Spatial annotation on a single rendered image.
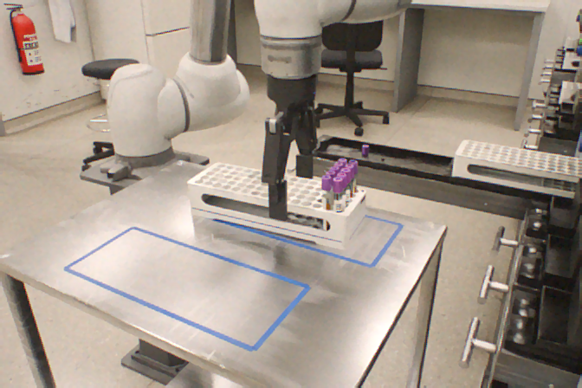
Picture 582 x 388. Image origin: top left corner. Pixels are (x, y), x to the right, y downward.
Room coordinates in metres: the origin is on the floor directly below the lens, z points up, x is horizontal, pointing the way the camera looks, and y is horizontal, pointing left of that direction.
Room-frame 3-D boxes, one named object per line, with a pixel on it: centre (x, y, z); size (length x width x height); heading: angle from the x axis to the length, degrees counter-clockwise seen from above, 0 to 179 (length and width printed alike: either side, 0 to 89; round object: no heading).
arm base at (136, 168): (1.26, 0.43, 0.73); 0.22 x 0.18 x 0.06; 153
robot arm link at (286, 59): (0.75, 0.01, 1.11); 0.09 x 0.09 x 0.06
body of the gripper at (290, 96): (0.75, 0.01, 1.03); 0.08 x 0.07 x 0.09; 156
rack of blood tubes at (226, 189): (0.77, 0.04, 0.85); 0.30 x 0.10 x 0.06; 66
